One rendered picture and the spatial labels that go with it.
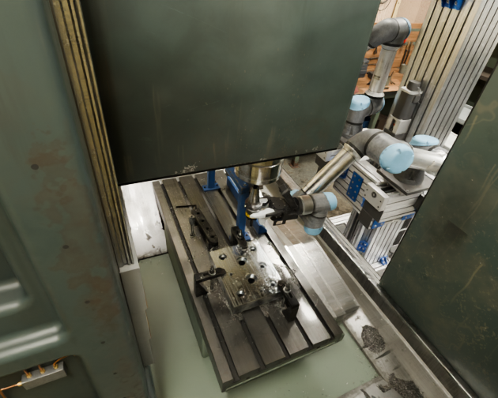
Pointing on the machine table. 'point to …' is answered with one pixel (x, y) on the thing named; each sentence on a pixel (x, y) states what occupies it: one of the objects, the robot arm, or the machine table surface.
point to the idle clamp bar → (205, 228)
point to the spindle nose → (260, 172)
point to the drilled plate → (240, 266)
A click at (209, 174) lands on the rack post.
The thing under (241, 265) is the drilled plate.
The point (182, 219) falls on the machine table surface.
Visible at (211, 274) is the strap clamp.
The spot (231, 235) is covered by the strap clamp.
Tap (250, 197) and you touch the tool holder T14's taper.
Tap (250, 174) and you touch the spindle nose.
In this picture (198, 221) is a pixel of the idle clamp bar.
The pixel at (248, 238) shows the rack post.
